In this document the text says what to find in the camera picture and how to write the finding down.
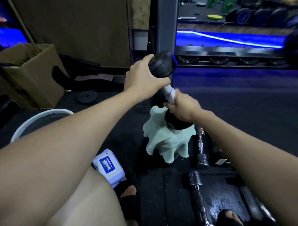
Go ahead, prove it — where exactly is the person's left leg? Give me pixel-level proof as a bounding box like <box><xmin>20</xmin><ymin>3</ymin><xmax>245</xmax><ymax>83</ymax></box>
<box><xmin>46</xmin><ymin>166</ymin><xmax>127</xmax><ymax>226</ymax></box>

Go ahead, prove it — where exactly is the person's right hand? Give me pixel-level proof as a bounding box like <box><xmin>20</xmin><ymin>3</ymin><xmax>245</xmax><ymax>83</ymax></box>
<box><xmin>163</xmin><ymin>88</ymin><xmax>216</xmax><ymax>124</ymax></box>

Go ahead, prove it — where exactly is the person's left forearm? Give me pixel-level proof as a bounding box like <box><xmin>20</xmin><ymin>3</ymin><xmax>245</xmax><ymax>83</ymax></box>
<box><xmin>0</xmin><ymin>89</ymin><xmax>140</xmax><ymax>226</ymax></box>

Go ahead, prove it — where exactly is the white wet wipe sheet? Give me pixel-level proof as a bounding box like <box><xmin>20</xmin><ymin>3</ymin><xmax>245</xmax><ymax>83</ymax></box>
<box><xmin>164</xmin><ymin>85</ymin><xmax>176</xmax><ymax>105</ymax></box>

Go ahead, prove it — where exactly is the small chrome dumbbell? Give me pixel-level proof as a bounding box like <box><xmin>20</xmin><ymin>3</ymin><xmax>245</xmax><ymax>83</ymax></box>
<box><xmin>196</xmin><ymin>126</ymin><xmax>210</xmax><ymax>170</ymax></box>

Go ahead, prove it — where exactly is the white rimmed basin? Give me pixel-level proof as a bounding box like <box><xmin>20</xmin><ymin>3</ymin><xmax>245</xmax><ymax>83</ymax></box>
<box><xmin>10</xmin><ymin>109</ymin><xmax>75</xmax><ymax>143</ymax></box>

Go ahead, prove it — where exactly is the small black weight plate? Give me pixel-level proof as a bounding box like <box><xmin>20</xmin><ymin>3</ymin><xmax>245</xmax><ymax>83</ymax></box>
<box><xmin>76</xmin><ymin>90</ymin><xmax>99</xmax><ymax>105</ymax></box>

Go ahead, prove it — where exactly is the light green cloth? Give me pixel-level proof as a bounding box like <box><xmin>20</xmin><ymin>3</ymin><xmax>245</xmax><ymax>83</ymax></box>
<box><xmin>143</xmin><ymin>105</ymin><xmax>197</xmax><ymax>164</ymax></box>

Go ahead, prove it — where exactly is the white blue wet wipes pack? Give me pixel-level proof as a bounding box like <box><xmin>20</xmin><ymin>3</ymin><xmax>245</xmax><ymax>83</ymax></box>
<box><xmin>92</xmin><ymin>148</ymin><xmax>127</xmax><ymax>188</ymax></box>

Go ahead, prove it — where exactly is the large black rubber weight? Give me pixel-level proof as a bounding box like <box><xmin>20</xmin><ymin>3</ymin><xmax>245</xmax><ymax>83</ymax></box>
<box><xmin>283</xmin><ymin>30</ymin><xmax>298</xmax><ymax>68</ymax></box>

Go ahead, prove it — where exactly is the person's left hand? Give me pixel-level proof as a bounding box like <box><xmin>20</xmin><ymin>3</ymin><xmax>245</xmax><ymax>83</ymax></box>
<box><xmin>123</xmin><ymin>54</ymin><xmax>171</xmax><ymax>103</ymax></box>

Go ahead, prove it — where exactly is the person's right foot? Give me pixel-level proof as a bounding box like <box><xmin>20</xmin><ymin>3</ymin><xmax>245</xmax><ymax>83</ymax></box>
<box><xmin>224</xmin><ymin>210</ymin><xmax>244</xmax><ymax>226</ymax></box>

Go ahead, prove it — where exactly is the dark metal rack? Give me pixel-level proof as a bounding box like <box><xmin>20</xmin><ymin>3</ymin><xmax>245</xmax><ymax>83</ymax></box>
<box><xmin>174</xmin><ymin>45</ymin><xmax>298</xmax><ymax>70</ymax></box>

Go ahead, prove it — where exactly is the black padded bench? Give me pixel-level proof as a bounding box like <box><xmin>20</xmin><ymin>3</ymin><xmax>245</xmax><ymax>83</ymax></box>
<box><xmin>52</xmin><ymin>53</ymin><xmax>130</xmax><ymax>93</ymax></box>

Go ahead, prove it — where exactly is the thin wooden stick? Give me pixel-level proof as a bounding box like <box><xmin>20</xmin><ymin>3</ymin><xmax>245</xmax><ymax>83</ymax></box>
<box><xmin>7</xmin><ymin>0</ymin><xmax>39</xmax><ymax>53</ymax></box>

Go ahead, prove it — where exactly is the brown cardboard box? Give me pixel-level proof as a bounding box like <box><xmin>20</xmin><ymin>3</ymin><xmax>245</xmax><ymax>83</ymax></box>
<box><xmin>0</xmin><ymin>43</ymin><xmax>69</xmax><ymax>109</ymax></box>

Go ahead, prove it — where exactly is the glowing white light strip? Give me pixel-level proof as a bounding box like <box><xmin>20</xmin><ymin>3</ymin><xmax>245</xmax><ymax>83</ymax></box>
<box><xmin>177</xmin><ymin>30</ymin><xmax>283</xmax><ymax>49</ymax></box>

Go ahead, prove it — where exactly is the black right sandal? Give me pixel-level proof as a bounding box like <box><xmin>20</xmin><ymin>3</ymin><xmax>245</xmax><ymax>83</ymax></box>
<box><xmin>215</xmin><ymin>209</ymin><xmax>245</xmax><ymax>226</ymax></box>

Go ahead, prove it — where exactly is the black left sandal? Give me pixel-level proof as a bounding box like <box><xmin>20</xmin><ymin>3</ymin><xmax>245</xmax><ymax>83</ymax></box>
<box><xmin>119</xmin><ymin>193</ymin><xmax>140</xmax><ymax>220</ymax></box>

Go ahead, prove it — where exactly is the person's right forearm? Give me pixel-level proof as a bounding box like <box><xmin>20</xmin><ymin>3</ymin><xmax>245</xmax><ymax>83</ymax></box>
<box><xmin>200</xmin><ymin>111</ymin><xmax>298</xmax><ymax>226</ymax></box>

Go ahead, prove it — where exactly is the row of black bumper plates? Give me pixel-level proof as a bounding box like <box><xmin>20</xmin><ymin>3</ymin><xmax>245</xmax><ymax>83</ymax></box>
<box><xmin>226</xmin><ymin>7</ymin><xmax>298</xmax><ymax>28</ymax></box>

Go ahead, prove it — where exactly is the large chrome dumbbell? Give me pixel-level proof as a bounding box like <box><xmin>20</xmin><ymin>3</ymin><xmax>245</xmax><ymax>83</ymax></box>
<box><xmin>188</xmin><ymin>171</ymin><xmax>211</xmax><ymax>226</ymax></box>

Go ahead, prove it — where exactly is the black sandal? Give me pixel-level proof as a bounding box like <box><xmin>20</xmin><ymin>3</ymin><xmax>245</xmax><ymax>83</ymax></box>
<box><xmin>215</xmin><ymin>209</ymin><xmax>245</xmax><ymax>226</ymax></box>
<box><xmin>119</xmin><ymin>193</ymin><xmax>140</xmax><ymax>220</ymax></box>

